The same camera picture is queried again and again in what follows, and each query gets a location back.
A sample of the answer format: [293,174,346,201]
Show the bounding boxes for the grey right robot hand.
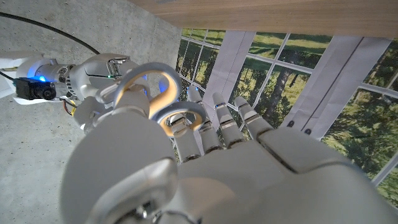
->
[67,52,153,134]

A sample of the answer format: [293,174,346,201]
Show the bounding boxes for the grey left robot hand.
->
[60,85,398,224]

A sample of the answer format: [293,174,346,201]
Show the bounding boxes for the grey scissors with orange handles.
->
[113,61,208,138]

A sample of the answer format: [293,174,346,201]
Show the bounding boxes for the printed window backdrop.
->
[175,27,398,209]

